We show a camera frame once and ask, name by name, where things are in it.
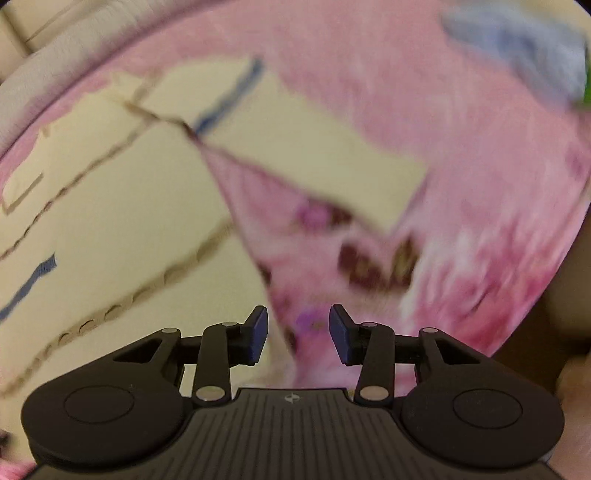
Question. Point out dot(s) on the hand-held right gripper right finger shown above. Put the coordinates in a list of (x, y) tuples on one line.
[(340, 334)]

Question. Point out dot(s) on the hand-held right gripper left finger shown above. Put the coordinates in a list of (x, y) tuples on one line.
[(256, 334)]

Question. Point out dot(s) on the cream garment with blue stripes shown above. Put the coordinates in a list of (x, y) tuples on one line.
[(115, 207)]

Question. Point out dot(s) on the pink floral blanket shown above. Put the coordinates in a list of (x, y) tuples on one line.
[(461, 138)]

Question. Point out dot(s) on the light blue cloth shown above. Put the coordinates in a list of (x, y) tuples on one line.
[(517, 41)]

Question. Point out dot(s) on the green item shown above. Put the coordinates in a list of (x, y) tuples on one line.
[(585, 90)]

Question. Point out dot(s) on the cream wardrobe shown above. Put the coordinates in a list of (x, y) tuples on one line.
[(37, 18)]

